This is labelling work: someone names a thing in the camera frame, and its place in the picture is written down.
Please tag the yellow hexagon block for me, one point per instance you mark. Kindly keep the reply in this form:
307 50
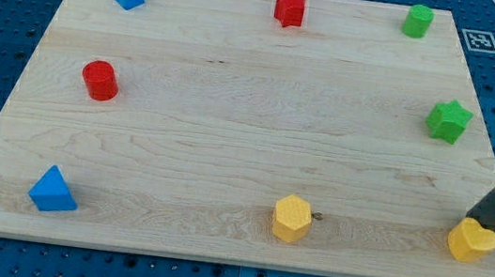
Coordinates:
291 218

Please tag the wooden board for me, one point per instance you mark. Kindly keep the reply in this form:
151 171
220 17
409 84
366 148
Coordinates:
221 112

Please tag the red star block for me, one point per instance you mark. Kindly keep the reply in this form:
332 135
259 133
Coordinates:
289 12

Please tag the red cylinder block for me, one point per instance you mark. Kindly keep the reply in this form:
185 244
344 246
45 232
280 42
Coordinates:
100 80

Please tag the green star block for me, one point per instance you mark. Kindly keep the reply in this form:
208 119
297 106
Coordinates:
447 121

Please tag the blue triangle block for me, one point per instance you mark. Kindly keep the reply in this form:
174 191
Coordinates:
51 192

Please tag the green cylinder block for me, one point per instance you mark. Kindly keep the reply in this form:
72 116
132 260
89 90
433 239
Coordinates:
418 19

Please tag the yellow heart block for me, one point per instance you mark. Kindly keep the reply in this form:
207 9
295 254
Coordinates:
469 241

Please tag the white fiducial marker tag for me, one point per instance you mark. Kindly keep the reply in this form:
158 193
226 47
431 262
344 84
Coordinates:
479 41

